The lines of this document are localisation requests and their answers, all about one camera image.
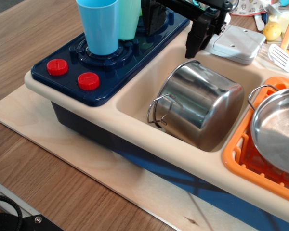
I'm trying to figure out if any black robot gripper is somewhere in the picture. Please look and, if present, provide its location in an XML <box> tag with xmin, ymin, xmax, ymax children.
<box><xmin>156</xmin><ymin>0</ymin><xmax>233</xmax><ymax>58</ymax></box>

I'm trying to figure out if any stainless steel pot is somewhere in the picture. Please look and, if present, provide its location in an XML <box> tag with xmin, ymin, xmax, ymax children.
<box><xmin>146</xmin><ymin>60</ymin><xmax>245</xmax><ymax>152</ymax></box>

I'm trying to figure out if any beige toy kitchen sink unit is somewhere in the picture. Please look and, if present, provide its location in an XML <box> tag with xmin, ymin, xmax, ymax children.
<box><xmin>25</xmin><ymin>27</ymin><xmax>289</xmax><ymax>223</ymax></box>

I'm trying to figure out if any grey toy faucet base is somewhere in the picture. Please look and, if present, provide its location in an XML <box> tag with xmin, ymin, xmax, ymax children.
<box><xmin>205</xmin><ymin>25</ymin><xmax>266</xmax><ymax>65</ymax></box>

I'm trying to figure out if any patterned white cloth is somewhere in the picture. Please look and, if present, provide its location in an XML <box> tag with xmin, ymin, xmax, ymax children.
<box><xmin>231</xmin><ymin>0</ymin><xmax>273</xmax><ymax>17</ymax></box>

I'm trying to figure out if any black wedge block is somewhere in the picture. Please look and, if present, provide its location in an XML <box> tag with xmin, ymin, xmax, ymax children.
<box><xmin>141</xmin><ymin>0</ymin><xmax>166</xmax><ymax>36</ymax></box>

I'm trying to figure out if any yellow toy potato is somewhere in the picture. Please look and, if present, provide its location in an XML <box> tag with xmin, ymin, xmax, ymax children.
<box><xmin>263</xmin><ymin>22</ymin><xmax>282</xmax><ymax>41</ymax></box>

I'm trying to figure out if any mint green plastic cup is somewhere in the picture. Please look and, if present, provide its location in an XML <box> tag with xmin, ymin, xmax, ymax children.
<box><xmin>118</xmin><ymin>0</ymin><xmax>141</xmax><ymax>40</ymax></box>

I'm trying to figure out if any white plastic spatula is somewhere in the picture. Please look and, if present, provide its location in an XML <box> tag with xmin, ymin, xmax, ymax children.
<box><xmin>267</xmin><ymin>44</ymin><xmax>289</xmax><ymax>73</ymax></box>

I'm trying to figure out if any blue plastic cup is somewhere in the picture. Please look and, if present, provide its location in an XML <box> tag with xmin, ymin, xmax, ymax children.
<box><xmin>76</xmin><ymin>0</ymin><xmax>118</xmax><ymax>55</ymax></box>

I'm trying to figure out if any dark blue toy stovetop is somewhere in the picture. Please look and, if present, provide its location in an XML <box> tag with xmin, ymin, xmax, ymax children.
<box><xmin>31</xmin><ymin>9</ymin><xmax>190</xmax><ymax>107</ymax></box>

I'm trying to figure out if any stainless steel pan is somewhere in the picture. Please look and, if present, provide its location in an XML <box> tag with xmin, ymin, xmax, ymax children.
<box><xmin>247</xmin><ymin>84</ymin><xmax>289</xmax><ymax>173</ymax></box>

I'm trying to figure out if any right red stove knob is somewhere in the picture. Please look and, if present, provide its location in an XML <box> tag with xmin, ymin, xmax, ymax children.
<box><xmin>78</xmin><ymin>72</ymin><xmax>100</xmax><ymax>90</ymax></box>

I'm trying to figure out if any red stove knob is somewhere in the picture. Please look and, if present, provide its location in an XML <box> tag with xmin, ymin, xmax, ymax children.
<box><xmin>78</xmin><ymin>72</ymin><xmax>100</xmax><ymax>90</ymax></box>
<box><xmin>46</xmin><ymin>59</ymin><xmax>68</xmax><ymax>76</ymax></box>

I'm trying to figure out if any orange plastic dish rack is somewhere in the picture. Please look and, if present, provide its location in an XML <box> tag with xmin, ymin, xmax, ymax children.
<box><xmin>222</xmin><ymin>77</ymin><xmax>289</xmax><ymax>201</ymax></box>

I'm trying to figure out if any left red stove knob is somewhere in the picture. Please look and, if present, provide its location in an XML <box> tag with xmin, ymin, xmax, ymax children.
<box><xmin>46</xmin><ymin>59</ymin><xmax>68</xmax><ymax>76</ymax></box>

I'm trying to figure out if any light plywood board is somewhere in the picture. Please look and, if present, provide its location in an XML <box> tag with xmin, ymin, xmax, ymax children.
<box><xmin>0</xmin><ymin>84</ymin><xmax>289</xmax><ymax>231</ymax></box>

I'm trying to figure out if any black cable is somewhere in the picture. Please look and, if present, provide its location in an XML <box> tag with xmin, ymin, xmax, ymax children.
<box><xmin>0</xmin><ymin>194</ymin><xmax>23</xmax><ymax>231</ymax></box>

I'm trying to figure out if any black metal bracket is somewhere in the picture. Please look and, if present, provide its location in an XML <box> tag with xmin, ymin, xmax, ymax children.
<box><xmin>0</xmin><ymin>213</ymin><xmax>63</xmax><ymax>231</ymax></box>

